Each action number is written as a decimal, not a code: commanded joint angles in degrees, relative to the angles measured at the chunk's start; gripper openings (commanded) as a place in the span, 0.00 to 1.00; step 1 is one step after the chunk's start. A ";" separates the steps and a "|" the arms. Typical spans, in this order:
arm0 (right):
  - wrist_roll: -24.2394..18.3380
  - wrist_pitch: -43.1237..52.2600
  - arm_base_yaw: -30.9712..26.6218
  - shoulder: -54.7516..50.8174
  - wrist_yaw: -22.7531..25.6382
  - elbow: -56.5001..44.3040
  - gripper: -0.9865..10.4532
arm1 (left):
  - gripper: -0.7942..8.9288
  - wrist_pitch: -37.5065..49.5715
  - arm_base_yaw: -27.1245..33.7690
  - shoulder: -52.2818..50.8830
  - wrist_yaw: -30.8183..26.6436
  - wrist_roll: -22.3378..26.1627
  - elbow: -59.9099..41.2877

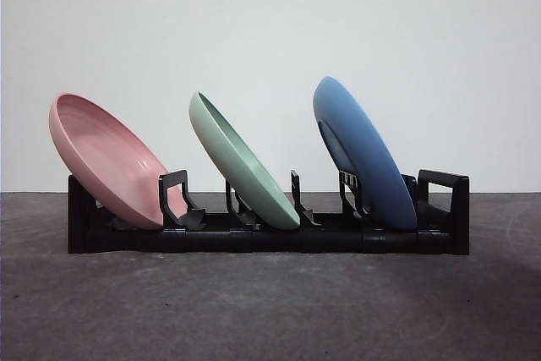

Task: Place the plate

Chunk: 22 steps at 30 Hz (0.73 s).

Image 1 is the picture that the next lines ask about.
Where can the green plate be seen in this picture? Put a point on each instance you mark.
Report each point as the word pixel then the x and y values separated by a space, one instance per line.
pixel 236 166

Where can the blue plate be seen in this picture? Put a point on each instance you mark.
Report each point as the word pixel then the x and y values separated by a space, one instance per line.
pixel 363 145

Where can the pink plate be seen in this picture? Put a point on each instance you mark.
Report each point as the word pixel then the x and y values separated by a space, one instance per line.
pixel 105 158

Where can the black plate rack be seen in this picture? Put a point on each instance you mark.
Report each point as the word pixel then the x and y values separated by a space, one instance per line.
pixel 329 240

